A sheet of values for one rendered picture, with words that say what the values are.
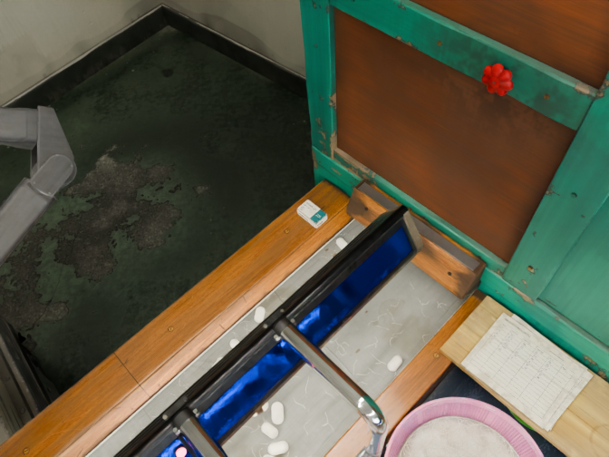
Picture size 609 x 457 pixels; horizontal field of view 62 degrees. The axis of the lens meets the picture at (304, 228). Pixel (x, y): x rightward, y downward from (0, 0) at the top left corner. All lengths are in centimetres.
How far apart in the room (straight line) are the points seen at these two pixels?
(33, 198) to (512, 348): 85
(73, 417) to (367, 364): 54
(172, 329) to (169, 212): 120
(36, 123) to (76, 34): 199
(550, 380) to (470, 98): 51
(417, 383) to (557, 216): 38
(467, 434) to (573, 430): 17
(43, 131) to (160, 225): 131
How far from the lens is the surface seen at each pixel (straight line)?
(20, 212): 91
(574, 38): 67
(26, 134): 92
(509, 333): 103
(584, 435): 101
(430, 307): 106
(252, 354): 62
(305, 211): 111
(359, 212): 107
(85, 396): 107
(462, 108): 81
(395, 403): 96
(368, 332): 102
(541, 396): 100
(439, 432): 99
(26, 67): 283
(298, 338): 61
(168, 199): 225
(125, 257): 214
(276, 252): 109
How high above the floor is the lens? 169
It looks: 56 degrees down
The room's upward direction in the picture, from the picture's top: 7 degrees counter-clockwise
